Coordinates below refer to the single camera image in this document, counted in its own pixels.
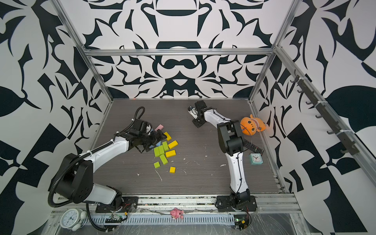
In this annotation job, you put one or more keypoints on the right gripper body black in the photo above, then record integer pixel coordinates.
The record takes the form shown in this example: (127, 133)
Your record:
(198, 122)

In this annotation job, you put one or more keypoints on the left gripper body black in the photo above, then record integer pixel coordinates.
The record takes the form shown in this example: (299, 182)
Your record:
(149, 140)

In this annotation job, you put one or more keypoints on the yellow block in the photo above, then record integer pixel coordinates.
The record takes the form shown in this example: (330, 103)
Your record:
(170, 153)
(168, 137)
(173, 144)

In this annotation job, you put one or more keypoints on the small yellow cube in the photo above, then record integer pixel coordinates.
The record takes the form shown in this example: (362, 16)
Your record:
(172, 169)

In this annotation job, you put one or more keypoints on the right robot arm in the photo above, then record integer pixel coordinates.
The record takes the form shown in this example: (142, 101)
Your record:
(231, 143)

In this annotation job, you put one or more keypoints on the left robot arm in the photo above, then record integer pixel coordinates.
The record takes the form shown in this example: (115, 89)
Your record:
(74, 181)

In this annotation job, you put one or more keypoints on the pink block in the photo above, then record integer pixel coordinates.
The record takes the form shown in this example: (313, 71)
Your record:
(159, 127)

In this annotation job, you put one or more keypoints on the green block upright pair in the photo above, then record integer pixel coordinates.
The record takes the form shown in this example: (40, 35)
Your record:
(161, 149)

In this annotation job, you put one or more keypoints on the green block lower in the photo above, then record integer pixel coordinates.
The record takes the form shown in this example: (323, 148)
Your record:
(163, 159)

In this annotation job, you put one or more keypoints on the small green cube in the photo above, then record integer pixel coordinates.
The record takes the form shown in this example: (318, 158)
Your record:
(157, 164)

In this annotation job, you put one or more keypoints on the orange plush toy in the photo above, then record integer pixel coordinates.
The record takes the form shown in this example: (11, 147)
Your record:
(251, 125)

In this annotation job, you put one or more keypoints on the black remote control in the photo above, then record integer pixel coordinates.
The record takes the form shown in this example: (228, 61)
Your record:
(250, 146)

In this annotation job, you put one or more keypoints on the teal square clock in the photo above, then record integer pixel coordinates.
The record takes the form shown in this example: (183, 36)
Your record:
(256, 159)

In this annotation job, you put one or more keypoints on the pink pig toy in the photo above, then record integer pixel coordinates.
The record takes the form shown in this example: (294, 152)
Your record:
(177, 213)

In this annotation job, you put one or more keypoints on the white alarm clock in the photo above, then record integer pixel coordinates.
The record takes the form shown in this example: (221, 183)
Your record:
(73, 219)

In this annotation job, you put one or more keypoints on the circuit board right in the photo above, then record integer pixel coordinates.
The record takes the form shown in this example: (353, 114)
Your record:
(242, 221)

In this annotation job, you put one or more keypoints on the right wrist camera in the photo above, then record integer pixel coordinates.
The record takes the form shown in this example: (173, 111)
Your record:
(193, 112)

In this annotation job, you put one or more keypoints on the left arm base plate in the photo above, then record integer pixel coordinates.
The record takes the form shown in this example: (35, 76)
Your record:
(124, 204)

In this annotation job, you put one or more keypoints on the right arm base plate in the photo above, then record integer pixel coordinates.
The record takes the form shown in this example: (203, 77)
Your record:
(229, 204)

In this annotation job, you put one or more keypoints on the white cable duct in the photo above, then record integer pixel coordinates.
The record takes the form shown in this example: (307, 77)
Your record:
(157, 219)

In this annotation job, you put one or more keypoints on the black hook rail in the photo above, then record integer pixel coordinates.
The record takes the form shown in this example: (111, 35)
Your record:
(326, 112)

